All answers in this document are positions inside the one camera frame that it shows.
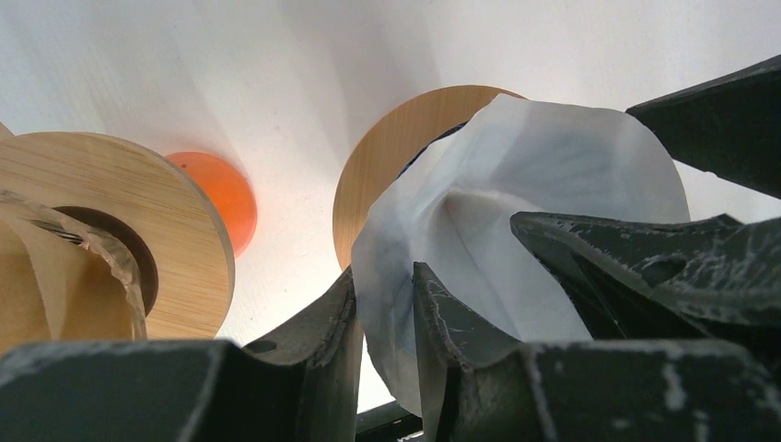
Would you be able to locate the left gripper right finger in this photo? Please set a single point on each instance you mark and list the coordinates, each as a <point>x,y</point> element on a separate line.
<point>477,383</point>

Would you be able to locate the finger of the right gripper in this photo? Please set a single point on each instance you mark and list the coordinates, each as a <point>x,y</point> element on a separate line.
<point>729,126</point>
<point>710,279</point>

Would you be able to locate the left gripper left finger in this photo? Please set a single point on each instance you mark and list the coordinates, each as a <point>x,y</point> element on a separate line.
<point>299,382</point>

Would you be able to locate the wooden dripper ring holder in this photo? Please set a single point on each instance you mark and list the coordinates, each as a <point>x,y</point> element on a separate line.
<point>182,229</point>

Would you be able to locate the white paper coffee filter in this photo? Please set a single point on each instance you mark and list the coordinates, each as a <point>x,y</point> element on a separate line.
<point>451,210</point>

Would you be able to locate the orange glass carafe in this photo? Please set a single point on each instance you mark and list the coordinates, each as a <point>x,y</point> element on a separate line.
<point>228,191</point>

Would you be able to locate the clear glass dripper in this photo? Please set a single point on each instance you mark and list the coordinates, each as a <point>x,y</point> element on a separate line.
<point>116,268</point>

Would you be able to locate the blue glass dripper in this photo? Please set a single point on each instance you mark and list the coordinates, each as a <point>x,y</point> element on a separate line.
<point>444,135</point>

